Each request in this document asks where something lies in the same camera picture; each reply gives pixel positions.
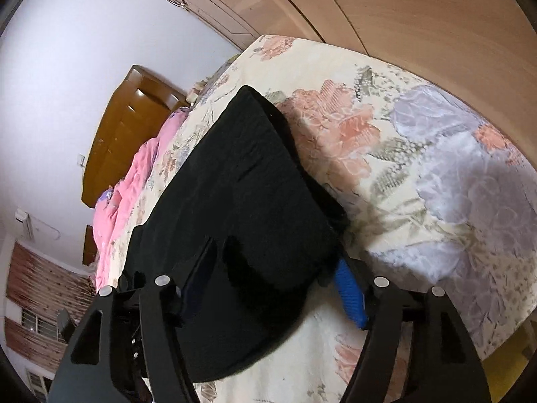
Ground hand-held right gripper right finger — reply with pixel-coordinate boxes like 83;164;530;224
333;258;491;403

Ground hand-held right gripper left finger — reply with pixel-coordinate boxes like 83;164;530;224
47;237;219;403

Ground black pants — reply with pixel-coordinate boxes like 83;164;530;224
124;85;351;383

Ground pink quilt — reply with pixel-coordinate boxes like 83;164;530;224
92;107;189;290

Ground floral bed sheet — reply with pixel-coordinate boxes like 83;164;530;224
101;34;531;403

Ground brown patterned curtain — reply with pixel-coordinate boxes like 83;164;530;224
4;241;95;372

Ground window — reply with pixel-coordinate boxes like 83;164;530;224
21;306;63;341

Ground wooden headboard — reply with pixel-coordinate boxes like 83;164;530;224
81;65;189;208

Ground white air conditioner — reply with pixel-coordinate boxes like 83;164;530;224
15;212;34;238

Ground wooden nightstand with patterned cloth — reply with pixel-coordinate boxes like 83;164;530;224
187;78;210;105

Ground light wooden wardrobe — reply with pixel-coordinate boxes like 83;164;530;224
121;0;537;169

